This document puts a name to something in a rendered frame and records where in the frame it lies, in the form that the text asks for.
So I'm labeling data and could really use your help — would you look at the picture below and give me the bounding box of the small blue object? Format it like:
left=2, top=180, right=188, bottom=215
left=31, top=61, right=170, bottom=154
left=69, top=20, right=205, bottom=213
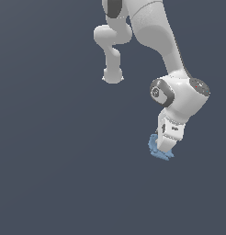
left=148, top=133, right=175, bottom=162

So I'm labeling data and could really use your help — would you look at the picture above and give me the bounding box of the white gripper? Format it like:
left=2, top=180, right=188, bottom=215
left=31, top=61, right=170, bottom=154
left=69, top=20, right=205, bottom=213
left=156, top=108, right=186, bottom=153

